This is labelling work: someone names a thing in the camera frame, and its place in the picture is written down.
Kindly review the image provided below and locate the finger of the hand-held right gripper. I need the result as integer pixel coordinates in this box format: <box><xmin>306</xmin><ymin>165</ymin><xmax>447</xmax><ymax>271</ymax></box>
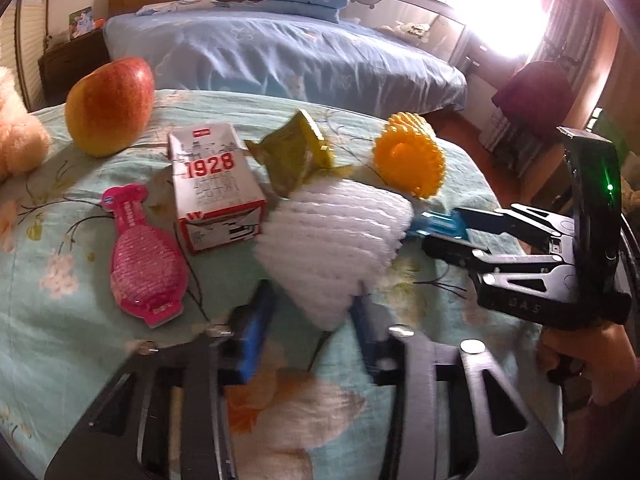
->
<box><xmin>421</xmin><ymin>236</ymin><xmax>568</xmax><ymax>286</ymax></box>
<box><xmin>452</xmin><ymin>204</ymin><xmax>581</xmax><ymax>261</ymax></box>

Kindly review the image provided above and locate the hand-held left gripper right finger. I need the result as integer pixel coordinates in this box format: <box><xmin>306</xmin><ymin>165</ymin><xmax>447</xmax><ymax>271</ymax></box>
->
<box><xmin>350</xmin><ymin>295</ymin><xmax>571</xmax><ymax>480</ymax></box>

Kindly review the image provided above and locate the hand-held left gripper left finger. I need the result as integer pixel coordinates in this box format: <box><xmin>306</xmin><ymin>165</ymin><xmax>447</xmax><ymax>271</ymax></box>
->
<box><xmin>45</xmin><ymin>280</ymin><xmax>278</xmax><ymax>480</ymax></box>

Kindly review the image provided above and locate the blue plastic piece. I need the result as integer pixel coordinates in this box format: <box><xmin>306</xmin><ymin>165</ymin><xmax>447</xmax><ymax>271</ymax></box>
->
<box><xmin>406</xmin><ymin>210</ymin><xmax>468</xmax><ymax>240</ymax></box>

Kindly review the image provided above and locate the white foam fruit net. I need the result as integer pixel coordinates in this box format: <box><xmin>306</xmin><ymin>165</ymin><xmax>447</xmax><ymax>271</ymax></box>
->
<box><xmin>254</xmin><ymin>176</ymin><xmax>415</xmax><ymax>331</ymax></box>

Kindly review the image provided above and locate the yellow spiky ball toy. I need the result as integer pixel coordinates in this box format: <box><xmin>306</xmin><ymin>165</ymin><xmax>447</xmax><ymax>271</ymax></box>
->
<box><xmin>372</xmin><ymin>112</ymin><xmax>447</xmax><ymax>198</ymax></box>

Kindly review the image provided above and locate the pink pouch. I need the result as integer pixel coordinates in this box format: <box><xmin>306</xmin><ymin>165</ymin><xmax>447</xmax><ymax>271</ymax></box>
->
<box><xmin>101</xmin><ymin>184</ymin><xmax>188</xmax><ymax>330</ymax></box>

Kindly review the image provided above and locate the white red milk carton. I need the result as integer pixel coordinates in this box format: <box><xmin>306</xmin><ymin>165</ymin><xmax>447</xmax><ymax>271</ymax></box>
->
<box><xmin>167</xmin><ymin>122</ymin><xmax>267</xmax><ymax>256</ymax></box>

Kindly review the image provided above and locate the green yellow wrapper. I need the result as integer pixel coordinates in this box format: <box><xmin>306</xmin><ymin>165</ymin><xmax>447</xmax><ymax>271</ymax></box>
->
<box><xmin>245</xmin><ymin>109</ymin><xmax>353</xmax><ymax>198</ymax></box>

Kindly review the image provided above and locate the person's right forearm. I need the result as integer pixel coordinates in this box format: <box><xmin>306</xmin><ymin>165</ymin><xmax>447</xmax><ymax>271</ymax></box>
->
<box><xmin>565</xmin><ymin>395</ymin><xmax>640</xmax><ymax>480</ymax></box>

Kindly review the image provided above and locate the person's right hand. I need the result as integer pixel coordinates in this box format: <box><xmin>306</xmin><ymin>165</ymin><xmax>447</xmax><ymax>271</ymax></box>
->
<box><xmin>537</xmin><ymin>322</ymin><xmax>640</xmax><ymax>406</ymax></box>

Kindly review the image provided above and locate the dark red coat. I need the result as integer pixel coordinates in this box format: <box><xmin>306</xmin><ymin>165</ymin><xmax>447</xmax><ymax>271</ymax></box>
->
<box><xmin>492</xmin><ymin>60</ymin><xmax>573</xmax><ymax>133</ymax></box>

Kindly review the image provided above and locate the green floral tablecloth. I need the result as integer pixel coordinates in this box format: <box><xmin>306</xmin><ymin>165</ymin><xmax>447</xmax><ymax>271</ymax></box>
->
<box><xmin>0</xmin><ymin>89</ymin><xmax>566</xmax><ymax>480</ymax></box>

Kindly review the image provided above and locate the bright window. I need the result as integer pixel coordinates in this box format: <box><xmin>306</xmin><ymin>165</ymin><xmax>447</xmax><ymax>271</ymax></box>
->
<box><xmin>435</xmin><ymin>0</ymin><xmax>556</xmax><ymax>66</ymax></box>

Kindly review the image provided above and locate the grey curtain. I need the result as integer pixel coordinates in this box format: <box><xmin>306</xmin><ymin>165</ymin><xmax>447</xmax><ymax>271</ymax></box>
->
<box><xmin>530</xmin><ymin>0</ymin><xmax>608</xmax><ymax>61</ymax></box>

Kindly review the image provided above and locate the bed with blue sheet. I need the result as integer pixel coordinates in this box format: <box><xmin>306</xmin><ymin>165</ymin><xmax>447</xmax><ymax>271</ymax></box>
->
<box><xmin>102</xmin><ymin>10</ymin><xmax>468</xmax><ymax>118</ymax></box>

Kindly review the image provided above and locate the red yellow apple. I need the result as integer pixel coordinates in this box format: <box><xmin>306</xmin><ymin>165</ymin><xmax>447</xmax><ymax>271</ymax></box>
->
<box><xmin>65</xmin><ymin>57</ymin><xmax>156</xmax><ymax>157</ymax></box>

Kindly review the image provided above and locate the folded blue quilt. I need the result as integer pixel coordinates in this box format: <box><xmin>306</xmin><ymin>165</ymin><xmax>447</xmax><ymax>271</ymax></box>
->
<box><xmin>265</xmin><ymin>0</ymin><xmax>351</xmax><ymax>22</ymax></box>

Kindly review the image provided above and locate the beige teddy bear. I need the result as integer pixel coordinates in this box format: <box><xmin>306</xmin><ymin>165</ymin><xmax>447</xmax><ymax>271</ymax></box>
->
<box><xmin>0</xmin><ymin>66</ymin><xmax>52</xmax><ymax>181</ymax></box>

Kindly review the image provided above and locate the wooden nightstand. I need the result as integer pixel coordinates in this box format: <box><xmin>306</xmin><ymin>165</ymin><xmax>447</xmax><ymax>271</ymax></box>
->
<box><xmin>39</xmin><ymin>27</ymin><xmax>111</xmax><ymax>110</ymax></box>

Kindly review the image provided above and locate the white blue printed pillow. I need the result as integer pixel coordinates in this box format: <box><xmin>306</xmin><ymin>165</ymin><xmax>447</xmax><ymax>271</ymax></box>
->
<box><xmin>135</xmin><ymin>0</ymin><xmax>201</xmax><ymax>17</ymax></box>

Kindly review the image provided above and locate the cream sliding wardrobe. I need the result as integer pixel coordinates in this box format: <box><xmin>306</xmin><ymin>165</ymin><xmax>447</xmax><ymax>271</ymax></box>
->
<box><xmin>0</xmin><ymin>0</ymin><xmax>56</xmax><ymax>111</ymax></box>

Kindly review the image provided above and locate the grey bed guard rail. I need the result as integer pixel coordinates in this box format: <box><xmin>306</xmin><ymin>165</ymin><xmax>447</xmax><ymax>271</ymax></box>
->
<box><xmin>335</xmin><ymin>0</ymin><xmax>473</xmax><ymax>68</ymax></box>

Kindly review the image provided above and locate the photo frame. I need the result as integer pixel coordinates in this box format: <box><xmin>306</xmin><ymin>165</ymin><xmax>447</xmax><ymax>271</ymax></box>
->
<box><xmin>69</xmin><ymin>6</ymin><xmax>94</xmax><ymax>40</ymax></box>

